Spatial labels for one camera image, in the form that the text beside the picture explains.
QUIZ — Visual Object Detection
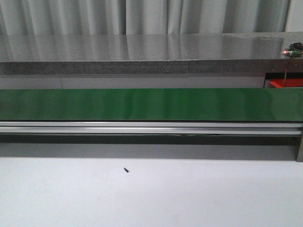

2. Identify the aluminium conveyor frame rail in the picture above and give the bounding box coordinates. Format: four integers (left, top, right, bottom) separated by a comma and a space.
0, 121, 303, 162

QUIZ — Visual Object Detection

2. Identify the grey stone counter shelf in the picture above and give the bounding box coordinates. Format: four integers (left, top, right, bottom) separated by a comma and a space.
0, 32, 303, 75

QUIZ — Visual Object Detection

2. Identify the small green circuit board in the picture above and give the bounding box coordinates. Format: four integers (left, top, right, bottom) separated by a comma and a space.
282, 48, 303, 57

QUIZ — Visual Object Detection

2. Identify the green conveyor belt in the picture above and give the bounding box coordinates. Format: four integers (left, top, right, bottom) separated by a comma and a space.
0, 88, 303, 122

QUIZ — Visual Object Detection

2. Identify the red plastic tray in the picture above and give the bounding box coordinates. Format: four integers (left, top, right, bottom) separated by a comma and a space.
268, 79, 303, 88

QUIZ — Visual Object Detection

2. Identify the grey white curtain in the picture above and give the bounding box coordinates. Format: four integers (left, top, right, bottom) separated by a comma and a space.
0, 0, 303, 35

